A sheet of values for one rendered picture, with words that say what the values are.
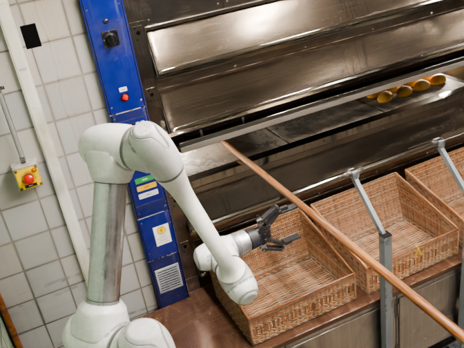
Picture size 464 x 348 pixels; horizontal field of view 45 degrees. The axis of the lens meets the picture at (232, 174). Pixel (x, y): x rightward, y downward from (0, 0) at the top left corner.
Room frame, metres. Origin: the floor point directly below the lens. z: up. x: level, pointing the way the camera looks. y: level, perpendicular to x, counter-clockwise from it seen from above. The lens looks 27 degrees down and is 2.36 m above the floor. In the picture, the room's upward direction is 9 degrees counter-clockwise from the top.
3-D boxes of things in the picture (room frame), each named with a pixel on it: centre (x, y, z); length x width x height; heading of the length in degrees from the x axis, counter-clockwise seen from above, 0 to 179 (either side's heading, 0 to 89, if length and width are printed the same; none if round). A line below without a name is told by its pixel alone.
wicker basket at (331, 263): (2.11, -0.14, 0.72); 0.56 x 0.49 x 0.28; 111
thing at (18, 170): (2.02, 0.80, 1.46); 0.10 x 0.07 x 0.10; 110
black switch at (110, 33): (2.16, 0.37, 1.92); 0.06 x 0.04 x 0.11; 110
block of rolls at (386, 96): (3.17, -0.99, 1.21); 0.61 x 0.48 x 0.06; 20
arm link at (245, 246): (1.70, 0.01, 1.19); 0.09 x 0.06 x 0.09; 21
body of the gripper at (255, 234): (1.73, -0.06, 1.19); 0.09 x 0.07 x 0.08; 111
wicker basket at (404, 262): (2.32, -0.71, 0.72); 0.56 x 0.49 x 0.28; 111
